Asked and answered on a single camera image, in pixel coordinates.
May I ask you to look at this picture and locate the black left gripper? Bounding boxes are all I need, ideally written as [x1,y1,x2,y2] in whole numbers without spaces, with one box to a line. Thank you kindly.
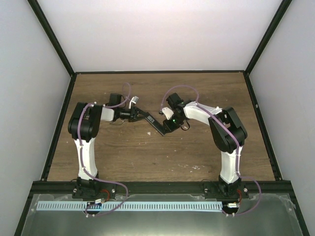
[117,106,148,122]

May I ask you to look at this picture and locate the black remote control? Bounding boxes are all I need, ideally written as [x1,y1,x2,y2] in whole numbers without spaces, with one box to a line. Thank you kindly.
[145,114,166,136]

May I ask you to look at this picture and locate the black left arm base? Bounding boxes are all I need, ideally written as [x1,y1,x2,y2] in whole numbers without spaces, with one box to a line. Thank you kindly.
[72,183,116,200]

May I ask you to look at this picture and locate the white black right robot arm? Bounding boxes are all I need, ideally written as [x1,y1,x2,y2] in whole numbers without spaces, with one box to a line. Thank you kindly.
[159,93,248,198]

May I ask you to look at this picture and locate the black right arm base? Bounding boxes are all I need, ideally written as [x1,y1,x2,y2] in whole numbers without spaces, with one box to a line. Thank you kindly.
[203,181,249,199]

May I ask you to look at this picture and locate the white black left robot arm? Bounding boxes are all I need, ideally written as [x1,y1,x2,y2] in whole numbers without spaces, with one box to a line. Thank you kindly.
[68,93,144,181]

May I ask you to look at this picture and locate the clear acrylic front panel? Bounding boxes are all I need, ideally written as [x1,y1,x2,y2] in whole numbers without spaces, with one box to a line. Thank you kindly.
[21,194,302,236]

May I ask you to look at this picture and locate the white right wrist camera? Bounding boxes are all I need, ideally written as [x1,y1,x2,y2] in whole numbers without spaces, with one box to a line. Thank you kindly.
[159,107,174,120]

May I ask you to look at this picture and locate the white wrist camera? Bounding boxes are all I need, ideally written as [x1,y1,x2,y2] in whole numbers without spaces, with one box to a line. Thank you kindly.
[128,96,139,109]
[159,107,174,120]

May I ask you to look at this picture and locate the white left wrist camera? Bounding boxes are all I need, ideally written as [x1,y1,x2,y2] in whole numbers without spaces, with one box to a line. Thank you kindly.
[128,96,139,109]

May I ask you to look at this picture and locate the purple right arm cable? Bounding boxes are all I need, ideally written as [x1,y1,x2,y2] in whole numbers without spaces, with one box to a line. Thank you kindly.
[160,85,262,217]

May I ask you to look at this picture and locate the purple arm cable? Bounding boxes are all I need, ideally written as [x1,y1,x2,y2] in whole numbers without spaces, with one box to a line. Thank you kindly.
[160,85,262,217]
[76,82,129,218]

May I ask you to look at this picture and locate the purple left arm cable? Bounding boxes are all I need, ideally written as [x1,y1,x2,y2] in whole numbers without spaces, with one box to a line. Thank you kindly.
[76,82,129,218]

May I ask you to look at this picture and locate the light blue slotted cable duct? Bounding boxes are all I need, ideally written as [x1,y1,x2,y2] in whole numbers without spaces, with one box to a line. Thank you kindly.
[36,201,222,212]

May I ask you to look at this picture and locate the black table frame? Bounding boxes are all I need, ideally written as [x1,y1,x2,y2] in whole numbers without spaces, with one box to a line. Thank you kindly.
[13,0,311,236]

